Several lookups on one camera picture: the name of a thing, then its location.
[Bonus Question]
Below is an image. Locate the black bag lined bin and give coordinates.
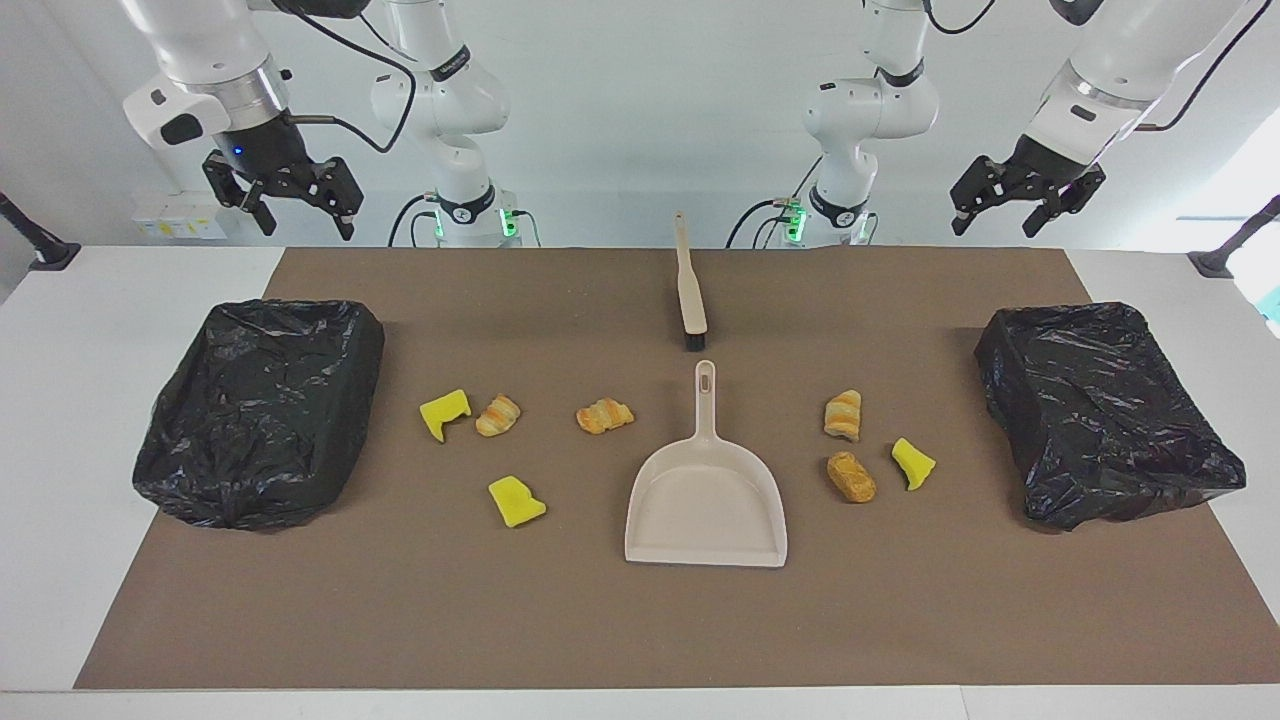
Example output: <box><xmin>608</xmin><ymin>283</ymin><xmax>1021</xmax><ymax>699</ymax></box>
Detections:
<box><xmin>132</xmin><ymin>298</ymin><xmax>387</xmax><ymax>531</ymax></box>
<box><xmin>974</xmin><ymin>301</ymin><xmax>1248</xmax><ymax>532</ymax></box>

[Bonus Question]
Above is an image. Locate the black clamp stand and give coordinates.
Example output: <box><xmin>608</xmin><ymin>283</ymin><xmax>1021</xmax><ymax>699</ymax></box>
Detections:
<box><xmin>1187</xmin><ymin>194</ymin><xmax>1280</xmax><ymax>280</ymax></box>
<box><xmin>0</xmin><ymin>190</ymin><xmax>83</xmax><ymax>272</ymax></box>

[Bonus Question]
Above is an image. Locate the brown bread roll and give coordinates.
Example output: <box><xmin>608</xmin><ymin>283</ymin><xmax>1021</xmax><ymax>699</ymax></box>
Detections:
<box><xmin>826</xmin><ymin>451</ymin><xmax>878</xmax><ymax>504</ymax></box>

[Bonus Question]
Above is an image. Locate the white wall socket box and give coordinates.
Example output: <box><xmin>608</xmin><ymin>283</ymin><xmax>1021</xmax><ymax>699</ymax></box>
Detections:
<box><xmin>132</xmin><ymin>192</ymin><xmax>229</xmax><ymax>241</ymax></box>

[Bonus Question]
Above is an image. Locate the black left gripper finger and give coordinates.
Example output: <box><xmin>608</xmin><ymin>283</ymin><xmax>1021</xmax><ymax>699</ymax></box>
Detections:
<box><xmin>1022</xmin><ymin>165</ymin><xmax>1107</xmax><ymax>239</ymax></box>
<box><xmin>950</xmin><ymin>155</ymin><xmax>1031</xmax><ymax>238</ymax></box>

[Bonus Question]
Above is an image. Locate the notched yellow sponge piece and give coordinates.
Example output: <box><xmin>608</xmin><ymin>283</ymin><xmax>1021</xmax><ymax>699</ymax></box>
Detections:
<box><xmin>418</xmin><ymin>389</ymin><xmax>473</xmax><ymax>444</ymax></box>

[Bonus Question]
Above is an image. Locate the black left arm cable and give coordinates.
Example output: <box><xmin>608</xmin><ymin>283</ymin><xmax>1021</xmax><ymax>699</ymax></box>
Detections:
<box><xmin>920</xmin><ymin>0</ymin><xmax>1263</xmax><ymax>133</ymax></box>

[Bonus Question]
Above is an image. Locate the brown table mat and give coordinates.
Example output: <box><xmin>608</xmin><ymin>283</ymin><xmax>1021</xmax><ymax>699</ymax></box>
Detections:
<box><xmin>74</xmin><ymin>247</ymin><xmax>1280</xmax><ymax>691</ymax></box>

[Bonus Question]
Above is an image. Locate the beige plastic dustpan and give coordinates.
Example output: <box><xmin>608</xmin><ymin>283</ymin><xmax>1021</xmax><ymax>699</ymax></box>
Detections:
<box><xmin>624</xmin><ymin>360</ymin><xmax>789</xmax><ymax>569</ymax></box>

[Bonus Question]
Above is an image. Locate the beige hand brush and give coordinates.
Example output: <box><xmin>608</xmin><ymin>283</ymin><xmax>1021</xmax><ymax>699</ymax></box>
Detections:
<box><xmin>672</xmin><ymin>211</ymin><xmax>709</xmax><ymax>353</ymax></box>

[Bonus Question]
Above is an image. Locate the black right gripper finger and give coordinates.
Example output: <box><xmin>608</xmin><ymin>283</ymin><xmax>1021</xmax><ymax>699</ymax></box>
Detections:
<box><xmin>290</xmin><ymin>157</ymin><xmax>364</xmax><ymax>241</ymax></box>
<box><xmin>203</xmin><ymin>150</ymin><xmax>278</xmax><ymax>238</ymax></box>

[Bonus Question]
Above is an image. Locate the small striped croissant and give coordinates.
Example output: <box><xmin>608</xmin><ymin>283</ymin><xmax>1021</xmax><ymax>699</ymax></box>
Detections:
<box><xmin>475</xmin><ymin>393</ymin><xmax>523</xmax><ymax>438</ymax></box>
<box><xmin>823</xmin><ymin>389</ymin><xmax>863</xmax><ymax>443</ymax></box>
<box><xmin>575</xmin><ymin>397</ymin><xmax>636</xmax><ymax>436</ymax></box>

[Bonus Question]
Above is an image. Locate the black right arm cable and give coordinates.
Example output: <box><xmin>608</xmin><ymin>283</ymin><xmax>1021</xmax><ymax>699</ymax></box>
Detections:
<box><xmin>270</xmin><ymin>0</ymin><xmax>418</xmax><ymax>156</ymax></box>

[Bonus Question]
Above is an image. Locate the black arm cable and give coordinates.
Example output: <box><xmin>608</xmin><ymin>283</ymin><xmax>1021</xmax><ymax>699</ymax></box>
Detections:
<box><xmin>270</xmin><ymin>0</ymin><xmax>418</xmax><ymax>156</ymax></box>
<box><xmin>920</xmin><ymin>0</ymin><xmax>1263</xmax><ymax>133</ymax></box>

